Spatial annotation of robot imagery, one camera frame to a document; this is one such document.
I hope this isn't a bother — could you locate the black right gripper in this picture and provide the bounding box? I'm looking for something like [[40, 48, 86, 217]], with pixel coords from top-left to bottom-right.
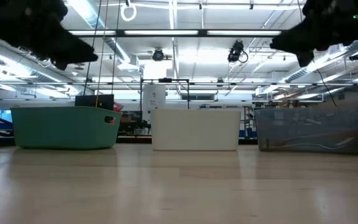
[[270, 0, 358, 68]]

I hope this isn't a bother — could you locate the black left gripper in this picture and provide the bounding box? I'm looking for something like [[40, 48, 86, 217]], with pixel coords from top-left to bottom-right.
[[0, 0, 99, 71]]

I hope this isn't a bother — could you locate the white plastic bin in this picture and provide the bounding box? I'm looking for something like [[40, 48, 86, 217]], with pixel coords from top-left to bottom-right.
[[150, 108, 242, 152]]

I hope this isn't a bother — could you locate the black monitor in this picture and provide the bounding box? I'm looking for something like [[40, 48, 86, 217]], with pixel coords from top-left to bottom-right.
[[75, 94, 115, 112]]

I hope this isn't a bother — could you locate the black ceiling-mounted spotlight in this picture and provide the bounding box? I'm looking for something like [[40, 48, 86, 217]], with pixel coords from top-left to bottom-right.
[[152, 47, 165, 62], [227, 39, 249, 64]]

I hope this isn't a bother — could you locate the teal plastic bin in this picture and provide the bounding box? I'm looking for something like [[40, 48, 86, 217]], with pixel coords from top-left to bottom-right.
[[10, 105, 123, 150]]

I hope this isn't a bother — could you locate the blue white storage shelving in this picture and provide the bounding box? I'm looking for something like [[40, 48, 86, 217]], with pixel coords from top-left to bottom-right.
[[240, 106, 259, 140]]

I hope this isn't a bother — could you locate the black hanging cable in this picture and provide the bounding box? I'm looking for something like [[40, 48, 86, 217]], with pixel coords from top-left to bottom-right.
[[111, 0, 121, 96], [83, 0, 103, 96]]

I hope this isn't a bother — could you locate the yellow hanging cable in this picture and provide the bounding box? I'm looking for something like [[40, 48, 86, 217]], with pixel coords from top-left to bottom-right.
[[95, 0, 110, 108]]

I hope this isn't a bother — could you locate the white wall vent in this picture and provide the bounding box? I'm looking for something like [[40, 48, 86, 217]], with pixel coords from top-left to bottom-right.
[[328, 43, 342, 55]]

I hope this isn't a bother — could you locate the thin black dangling cable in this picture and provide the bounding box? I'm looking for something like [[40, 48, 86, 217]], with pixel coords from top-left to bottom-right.
[[317, 68, 338, 108]]

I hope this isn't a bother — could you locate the silver ceiling duct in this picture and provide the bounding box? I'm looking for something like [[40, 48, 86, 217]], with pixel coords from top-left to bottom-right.
[[68, 0, 133, 66]]

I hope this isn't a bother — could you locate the white hanging ring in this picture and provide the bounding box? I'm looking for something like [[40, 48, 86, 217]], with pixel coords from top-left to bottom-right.
[[119, 2, 138, 23]]

